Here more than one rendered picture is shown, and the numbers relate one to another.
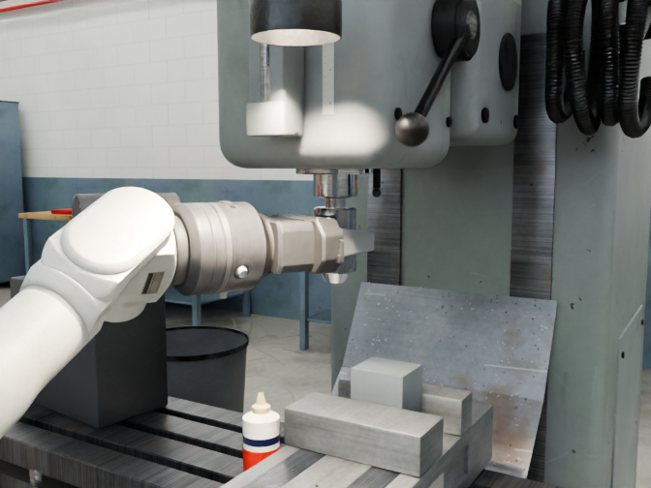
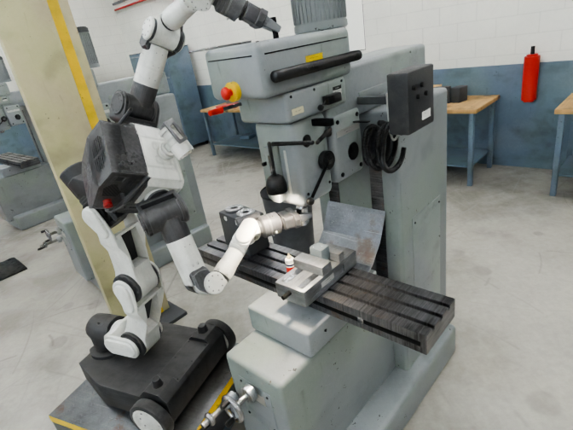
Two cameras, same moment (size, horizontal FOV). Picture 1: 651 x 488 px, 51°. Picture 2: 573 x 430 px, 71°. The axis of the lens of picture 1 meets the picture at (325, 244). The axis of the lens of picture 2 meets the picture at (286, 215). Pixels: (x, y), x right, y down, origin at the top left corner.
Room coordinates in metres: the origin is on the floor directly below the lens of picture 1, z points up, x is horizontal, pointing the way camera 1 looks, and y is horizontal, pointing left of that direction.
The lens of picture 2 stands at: (-0.72, -0.34, 1.90)
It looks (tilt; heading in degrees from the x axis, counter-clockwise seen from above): 24 degrees down; 15
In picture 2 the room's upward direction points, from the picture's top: 10 degrees counter-clockwise
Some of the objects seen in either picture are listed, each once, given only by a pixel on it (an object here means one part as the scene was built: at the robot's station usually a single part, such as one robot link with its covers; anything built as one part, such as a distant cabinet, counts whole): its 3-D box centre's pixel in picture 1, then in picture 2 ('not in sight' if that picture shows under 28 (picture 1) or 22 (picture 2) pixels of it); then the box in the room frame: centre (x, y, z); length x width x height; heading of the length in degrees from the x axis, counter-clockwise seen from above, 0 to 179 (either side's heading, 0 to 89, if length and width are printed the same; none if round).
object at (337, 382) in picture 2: not in sight; (321, 363); (0.72, 0.00, 0.46); 0.81 x 0.32 x 0.60; 149
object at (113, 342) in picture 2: not in sight; (134, 334); (0.65, 0.90, 0.68); 0.21 x 0.20 x 0.13; 78
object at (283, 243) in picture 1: (261, 247); (281, 221); (0.69, 0.07, 1.23); 0.13 x 0.12 x 0.10; 34
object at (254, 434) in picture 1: (261, 440); (290, 264); (0.72, 0.07, 1.01); 0.04 x 0.04 x 0.11
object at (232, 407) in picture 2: not in sight; (240, 402); (0.31, 0.25, 0.66); 0.16 x 0.12 x 0.12; 149
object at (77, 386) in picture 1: (87, 336); (243, 228); (1.00, 0.36, 1.06); 0.22 x 0.12 x 0.20; 52
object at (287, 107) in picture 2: not in sight; (293, 99); (0.77, -0.03, 1.68); 0.34 x 0.24 x 0.10; 149
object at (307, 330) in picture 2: not in sight; (315, 299); (0.74, -0.01, 0.82); 0.50 x 0.35 x 0.12; 149
